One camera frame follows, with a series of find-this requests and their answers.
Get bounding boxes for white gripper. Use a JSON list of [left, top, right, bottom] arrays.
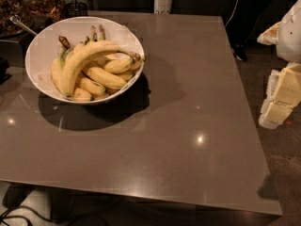
[[259, 0, 301, 129]]

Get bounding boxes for large curved yellow banana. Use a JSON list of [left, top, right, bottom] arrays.
[[60, 40, 140, 97]]

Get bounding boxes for small yellow banana right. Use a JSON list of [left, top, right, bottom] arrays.
[[103, 58, 133, 74]]

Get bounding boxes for yellow banana centre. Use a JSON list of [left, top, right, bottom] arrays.
[[82, 64, 126, 89]]

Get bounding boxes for yellow banana lower middle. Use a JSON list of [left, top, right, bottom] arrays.
[[76, 73, 105, 96]]

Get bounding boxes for yellow banana bottom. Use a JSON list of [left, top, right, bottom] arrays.
[[72, 88, 92, 102]]

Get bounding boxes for yellow banana left edge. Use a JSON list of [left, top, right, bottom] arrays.
[[51, 35, 70, 92]]

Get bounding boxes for white bowl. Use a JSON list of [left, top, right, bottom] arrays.
[[25, 17, 145, 105]]

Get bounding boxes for glass jar with snacks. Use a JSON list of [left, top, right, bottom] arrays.
[[26, 0, 65, 23]]

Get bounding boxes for white cable in background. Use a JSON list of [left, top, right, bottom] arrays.
[[224, 0, 240, 28]]

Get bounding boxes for metal spoon handle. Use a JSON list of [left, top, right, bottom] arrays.
[[9, 15, 37, 36]]

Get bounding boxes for black cables on floor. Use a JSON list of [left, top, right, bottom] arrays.
[[0, 186, 120, 226]]

